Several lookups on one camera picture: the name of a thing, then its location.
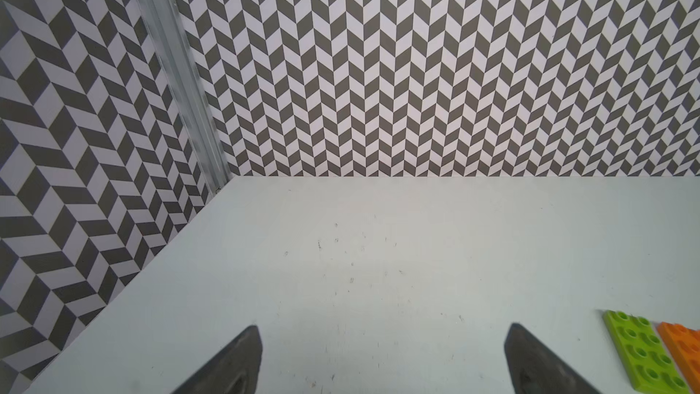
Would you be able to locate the aluminium corner post left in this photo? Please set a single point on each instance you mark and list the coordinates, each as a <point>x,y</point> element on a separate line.
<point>162,19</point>

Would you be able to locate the lime green lego plate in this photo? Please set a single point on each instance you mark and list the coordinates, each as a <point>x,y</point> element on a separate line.
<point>647,365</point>

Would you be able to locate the orange lego plate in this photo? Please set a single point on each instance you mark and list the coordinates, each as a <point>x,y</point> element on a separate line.
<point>683,344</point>

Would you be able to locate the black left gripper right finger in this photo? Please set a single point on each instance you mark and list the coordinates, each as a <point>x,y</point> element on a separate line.
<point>534,368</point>

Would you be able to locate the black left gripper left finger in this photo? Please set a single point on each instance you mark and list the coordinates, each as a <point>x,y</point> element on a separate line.
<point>234,369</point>

